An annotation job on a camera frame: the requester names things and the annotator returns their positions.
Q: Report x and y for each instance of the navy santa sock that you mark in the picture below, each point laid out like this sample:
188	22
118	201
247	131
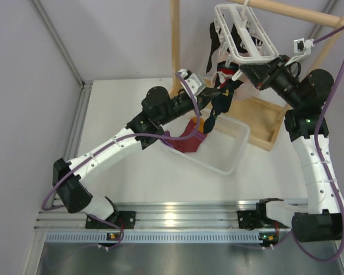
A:
224	83
213	114

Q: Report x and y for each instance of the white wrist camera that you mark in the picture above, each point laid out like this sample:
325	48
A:
303	47
191	81

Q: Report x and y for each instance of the wooden drying rack stand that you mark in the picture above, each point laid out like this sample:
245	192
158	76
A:
264	118

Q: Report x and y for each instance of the maroon purple sock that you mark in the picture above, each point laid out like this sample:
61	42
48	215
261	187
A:
189	145

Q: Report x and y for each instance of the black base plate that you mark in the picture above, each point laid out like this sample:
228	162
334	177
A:
251	219
125	220

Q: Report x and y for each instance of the black sock on hanger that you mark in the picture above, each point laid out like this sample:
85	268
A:
214	45

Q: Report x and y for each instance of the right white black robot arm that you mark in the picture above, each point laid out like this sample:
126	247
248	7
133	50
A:
309	135

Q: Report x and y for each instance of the aluminium corner frame profile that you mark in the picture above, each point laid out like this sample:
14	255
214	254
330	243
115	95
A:
79	111

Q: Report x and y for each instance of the white plastic basket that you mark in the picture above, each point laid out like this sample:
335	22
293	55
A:
222	148

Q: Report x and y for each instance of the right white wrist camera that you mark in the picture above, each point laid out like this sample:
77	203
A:
303	47

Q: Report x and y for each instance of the grey slotted cable duct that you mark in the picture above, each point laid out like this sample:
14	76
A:
160	237

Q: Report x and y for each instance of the maroon orange sock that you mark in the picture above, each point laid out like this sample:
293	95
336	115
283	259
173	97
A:
199	125

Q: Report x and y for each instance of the aluminium mounting rail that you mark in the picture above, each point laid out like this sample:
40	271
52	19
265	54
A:
159	216

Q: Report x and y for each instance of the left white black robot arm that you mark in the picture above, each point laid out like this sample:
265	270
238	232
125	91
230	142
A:
72	178

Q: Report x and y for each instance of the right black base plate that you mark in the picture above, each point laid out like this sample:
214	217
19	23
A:
251	219

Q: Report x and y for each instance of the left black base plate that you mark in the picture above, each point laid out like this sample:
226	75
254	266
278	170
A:
125	220

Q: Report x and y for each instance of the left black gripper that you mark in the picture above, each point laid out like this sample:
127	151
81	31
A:
204	97

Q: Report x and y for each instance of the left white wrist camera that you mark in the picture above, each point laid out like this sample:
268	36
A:
191	81

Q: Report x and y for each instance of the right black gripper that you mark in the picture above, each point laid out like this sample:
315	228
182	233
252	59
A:
262	75

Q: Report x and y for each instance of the white plastic clip hanger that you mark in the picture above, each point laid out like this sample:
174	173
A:
247	24

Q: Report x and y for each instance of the black white striped sock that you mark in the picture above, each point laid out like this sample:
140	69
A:
240	45

